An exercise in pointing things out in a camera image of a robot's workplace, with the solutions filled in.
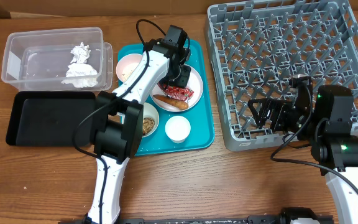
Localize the red snack wrapper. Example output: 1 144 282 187
158 84 194 101

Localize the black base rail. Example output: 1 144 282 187
57 207 335 224

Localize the small white bowl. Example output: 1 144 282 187
142 103 159 138

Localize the large white plate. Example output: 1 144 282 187
150 67 203 112

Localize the brown food scrap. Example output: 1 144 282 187
142 117 155 136

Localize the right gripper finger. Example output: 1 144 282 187
255 101 275 128
247 98 291 117

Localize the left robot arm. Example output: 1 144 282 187
84 25 191 223

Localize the teal plastic tray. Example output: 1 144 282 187
117 39 216 156

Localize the grey dishwasher rack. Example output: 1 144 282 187
206 1 358 151

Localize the black plastic tray bin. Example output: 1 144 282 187
6 91 96 147

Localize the white napkin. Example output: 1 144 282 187
61 42 98 88

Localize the clear plastic waste bin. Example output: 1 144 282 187
1 27 113 91

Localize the white plastic cup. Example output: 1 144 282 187
165 116 191 144

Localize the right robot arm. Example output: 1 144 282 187
247 76 358 223

